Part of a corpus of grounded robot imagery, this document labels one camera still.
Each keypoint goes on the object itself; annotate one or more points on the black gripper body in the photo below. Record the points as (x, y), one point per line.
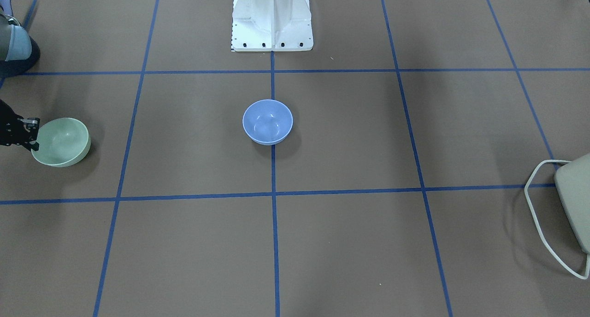
(10, 129)

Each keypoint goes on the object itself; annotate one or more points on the green bowl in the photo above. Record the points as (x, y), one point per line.
(62, 142)

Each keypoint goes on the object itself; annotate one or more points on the blue bowl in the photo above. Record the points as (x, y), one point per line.
(267, 122)

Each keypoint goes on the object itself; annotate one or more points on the dark blue saucepan with lid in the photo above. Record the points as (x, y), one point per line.
(18, 50)

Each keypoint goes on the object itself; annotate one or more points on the cream toaster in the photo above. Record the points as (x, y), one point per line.
(572, 181)

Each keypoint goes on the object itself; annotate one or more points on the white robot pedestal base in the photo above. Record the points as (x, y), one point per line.
(271, 25)

